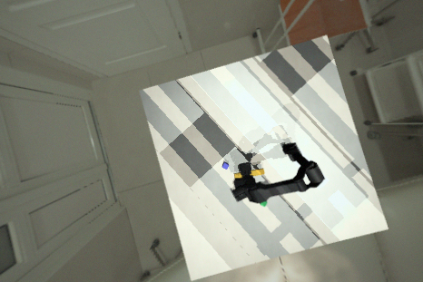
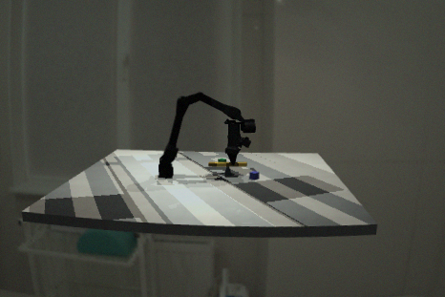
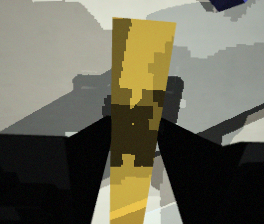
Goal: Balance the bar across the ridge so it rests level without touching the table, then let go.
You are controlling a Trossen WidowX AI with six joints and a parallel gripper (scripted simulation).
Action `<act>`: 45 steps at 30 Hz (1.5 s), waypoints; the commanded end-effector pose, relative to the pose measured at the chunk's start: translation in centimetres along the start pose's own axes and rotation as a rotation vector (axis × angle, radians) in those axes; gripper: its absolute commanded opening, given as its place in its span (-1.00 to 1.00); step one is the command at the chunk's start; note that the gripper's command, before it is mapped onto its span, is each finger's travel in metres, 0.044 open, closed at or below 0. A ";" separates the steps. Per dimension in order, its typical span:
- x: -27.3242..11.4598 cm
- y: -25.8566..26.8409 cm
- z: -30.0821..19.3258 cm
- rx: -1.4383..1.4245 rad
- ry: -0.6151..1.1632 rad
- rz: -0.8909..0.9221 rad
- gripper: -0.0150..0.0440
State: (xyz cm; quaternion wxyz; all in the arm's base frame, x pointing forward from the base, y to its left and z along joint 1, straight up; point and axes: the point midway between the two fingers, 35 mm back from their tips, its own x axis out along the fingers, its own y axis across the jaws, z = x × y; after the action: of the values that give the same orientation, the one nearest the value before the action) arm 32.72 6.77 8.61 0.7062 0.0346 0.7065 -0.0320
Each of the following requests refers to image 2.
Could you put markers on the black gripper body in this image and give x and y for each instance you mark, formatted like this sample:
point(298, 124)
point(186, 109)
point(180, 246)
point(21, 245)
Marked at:
point(232, 147)

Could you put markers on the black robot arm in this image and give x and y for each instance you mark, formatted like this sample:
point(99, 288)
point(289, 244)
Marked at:
point(166, 169)

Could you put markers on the yellow bar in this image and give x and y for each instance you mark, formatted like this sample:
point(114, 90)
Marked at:
point(227, 164)

